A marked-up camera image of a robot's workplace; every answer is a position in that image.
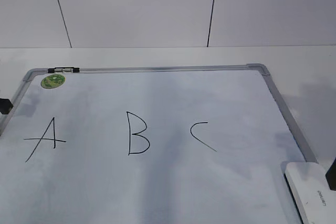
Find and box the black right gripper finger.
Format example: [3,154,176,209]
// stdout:
[326,158,336,190]

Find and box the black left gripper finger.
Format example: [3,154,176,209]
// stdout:
[0,98,13,114]

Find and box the white whiteboard eraser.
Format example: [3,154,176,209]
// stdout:
[285,162,335,224]

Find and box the round green magnet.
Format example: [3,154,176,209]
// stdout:
[40,74,66,89]

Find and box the white board with grey frame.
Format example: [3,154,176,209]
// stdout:
[1,64,320,223]

